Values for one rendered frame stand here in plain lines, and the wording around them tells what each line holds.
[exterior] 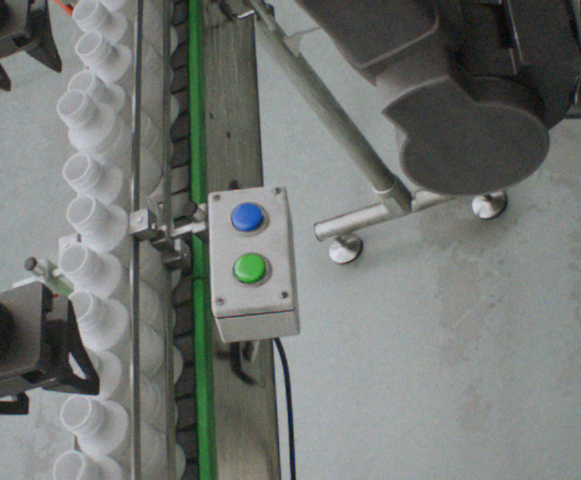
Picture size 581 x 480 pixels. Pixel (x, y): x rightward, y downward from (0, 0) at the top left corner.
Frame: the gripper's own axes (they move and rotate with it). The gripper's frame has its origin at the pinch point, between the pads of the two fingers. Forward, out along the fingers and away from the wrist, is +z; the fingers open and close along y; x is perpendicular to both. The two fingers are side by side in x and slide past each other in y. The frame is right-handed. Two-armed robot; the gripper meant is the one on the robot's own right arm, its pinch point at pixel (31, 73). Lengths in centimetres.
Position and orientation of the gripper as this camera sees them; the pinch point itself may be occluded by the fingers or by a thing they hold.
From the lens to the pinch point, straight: 138.4
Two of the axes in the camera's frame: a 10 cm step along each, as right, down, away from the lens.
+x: 0.6, 8.4, -5.4
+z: 3.8, 4.8, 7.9
